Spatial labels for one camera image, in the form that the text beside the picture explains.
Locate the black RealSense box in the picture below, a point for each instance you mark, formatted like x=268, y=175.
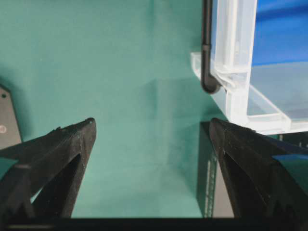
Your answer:
x=211, y=187

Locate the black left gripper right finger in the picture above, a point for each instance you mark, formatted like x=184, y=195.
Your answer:
x=252, y=165

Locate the clear plastic storage case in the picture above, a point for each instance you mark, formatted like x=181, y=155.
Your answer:
x=270, y=99

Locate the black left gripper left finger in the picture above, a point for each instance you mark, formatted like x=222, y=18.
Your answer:
x=48, y=172

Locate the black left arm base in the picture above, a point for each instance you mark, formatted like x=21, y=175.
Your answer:
x=9, y=128

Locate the blue liner in case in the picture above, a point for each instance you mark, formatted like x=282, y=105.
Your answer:
x=281, y=32

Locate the black case latch handle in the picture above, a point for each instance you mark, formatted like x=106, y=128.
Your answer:
x=208, y=82

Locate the green table cloth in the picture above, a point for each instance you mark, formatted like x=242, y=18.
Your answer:
x=126, y=63

